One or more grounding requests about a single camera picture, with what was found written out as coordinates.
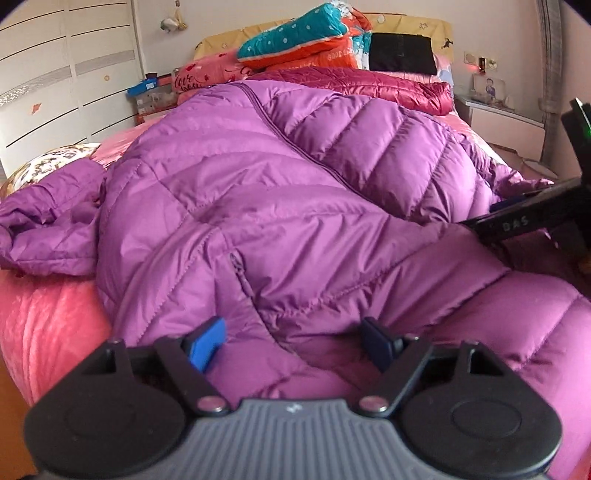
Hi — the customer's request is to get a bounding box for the black folded garment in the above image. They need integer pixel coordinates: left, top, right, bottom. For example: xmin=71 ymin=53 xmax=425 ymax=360
xmin=369 ymin=33 xmax=438 ymax=76

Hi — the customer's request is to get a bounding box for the white bedside table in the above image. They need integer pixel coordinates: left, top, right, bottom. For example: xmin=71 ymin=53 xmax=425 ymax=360
xmin=455 ymin=95 xmax=546 ymax=161

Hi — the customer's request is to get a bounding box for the floral patterned pillow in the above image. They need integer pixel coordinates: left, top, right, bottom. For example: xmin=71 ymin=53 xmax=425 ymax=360
xmin=1 ymin=143 xmax=100 ymax=199

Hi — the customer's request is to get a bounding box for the blue storage box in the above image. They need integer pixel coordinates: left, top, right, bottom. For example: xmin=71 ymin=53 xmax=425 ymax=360
xmin=126 ymin=73 xmax=178 ymax=125

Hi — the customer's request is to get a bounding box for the framed child photo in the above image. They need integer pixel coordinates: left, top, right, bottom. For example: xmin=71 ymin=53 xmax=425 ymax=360
xmin=470 ymin=74 xmax=507 ymax=104

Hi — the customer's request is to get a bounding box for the wall socket with charger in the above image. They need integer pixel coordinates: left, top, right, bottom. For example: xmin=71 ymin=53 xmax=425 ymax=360
xmin=464 ymin=51 xmax=498 ymax=73

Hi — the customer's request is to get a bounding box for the teal and orange quilt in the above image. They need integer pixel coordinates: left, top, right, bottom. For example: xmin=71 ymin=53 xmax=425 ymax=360
xmin=236 ymin=1 xmax=372 ymax=70

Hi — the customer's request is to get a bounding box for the grey plaid curtain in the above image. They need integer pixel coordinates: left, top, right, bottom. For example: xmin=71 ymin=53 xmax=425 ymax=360
xmin=536 ymin=0 xmax=563 ymax=167

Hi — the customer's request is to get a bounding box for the pink folded blanket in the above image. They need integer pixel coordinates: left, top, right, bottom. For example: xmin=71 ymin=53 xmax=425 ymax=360
xmin=172 ymin=49 xmax=254 ymax=105

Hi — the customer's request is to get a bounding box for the yellow headboard cover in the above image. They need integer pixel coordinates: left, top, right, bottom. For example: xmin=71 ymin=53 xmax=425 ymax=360
xmin=192 ymin=12 xmax=454 ymax=63

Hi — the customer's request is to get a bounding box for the pink bed with bedspread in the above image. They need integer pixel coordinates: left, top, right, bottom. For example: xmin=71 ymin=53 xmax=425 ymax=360
xmin=1 ymin=83 xmax=517 ymax=402

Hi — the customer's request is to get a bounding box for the purple down jacket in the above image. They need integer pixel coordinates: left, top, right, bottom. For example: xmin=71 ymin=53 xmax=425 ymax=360
xmin=1 ymin=80 xmax=590 ymax=479

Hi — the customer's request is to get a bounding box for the white sliding wardrobe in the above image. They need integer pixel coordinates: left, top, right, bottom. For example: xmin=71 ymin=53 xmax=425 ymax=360
xmin=1 ymin=0 xmax=141 ymax=175

